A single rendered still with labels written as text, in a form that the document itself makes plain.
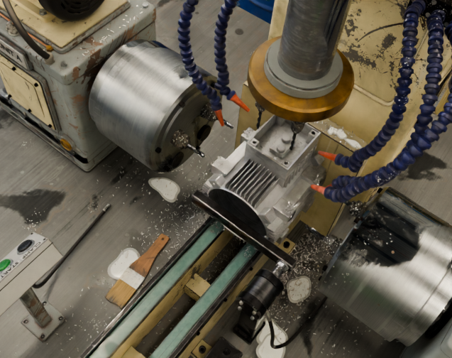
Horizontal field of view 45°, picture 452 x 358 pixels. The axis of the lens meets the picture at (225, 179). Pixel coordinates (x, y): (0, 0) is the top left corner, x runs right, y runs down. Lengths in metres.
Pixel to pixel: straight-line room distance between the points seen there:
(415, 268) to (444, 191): 0.59
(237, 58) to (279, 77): 0.82
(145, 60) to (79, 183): 0.42
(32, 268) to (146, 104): 0.39
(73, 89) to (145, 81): 0.17
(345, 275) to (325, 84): 0.35
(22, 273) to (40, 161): 0.51
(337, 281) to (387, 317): 0.10
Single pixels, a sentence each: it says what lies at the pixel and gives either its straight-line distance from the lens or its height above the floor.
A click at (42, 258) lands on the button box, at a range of 1.04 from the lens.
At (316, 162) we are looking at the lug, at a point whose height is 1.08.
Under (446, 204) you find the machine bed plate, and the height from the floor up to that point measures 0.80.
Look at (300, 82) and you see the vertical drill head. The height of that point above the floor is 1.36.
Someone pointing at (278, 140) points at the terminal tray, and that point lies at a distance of 1.09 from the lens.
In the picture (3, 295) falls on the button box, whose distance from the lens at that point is 1.04.
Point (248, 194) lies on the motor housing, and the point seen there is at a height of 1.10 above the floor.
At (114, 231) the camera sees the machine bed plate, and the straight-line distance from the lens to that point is 1.35.
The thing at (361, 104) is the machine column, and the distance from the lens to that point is 1.18.
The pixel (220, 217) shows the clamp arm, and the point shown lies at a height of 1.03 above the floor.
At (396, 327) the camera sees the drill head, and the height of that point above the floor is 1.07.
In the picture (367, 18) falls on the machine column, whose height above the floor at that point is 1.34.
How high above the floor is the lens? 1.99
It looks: 57 degrees down
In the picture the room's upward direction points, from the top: 7 degrees clockwise
